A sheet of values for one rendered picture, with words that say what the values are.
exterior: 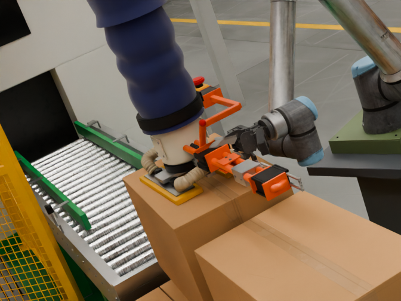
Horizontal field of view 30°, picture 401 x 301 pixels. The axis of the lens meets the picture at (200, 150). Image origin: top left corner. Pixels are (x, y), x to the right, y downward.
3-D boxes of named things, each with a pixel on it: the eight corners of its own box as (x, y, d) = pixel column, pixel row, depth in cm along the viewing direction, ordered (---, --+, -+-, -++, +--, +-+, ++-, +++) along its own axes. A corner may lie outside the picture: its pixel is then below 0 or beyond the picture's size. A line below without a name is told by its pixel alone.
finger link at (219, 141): (202, 146, 231) (229, 141, 235) (210, 149, 226) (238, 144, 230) (201, 135, 231) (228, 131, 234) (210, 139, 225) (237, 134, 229)
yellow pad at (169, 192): (140, 181, 268) (135, 169, 266) (164, 169, 271) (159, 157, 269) (177, 206, 238) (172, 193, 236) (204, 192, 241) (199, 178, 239)
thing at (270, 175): (252, 193, 203) (247, 177, 201) (275, 181, 205) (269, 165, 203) (268, 201, 195) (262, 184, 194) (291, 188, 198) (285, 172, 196)
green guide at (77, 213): (6, 168, 500) (0, 156, 497) (21, 160, 503) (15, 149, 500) (73, 238, 359) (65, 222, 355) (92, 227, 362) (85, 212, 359)
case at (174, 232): (159, 266, 292) (121, 177, 278) (247, 220, 301) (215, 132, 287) (217, 335, 237) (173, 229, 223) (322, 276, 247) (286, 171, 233)
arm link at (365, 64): (378, 90, 297) (365, 49, 291) (412, 91, 283) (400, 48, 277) (352, 108, 290) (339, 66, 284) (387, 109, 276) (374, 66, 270)
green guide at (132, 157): (77, 133, 517) (73, 121, 513) (91, 126, 520) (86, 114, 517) (168, 187, 375) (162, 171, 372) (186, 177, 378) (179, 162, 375)
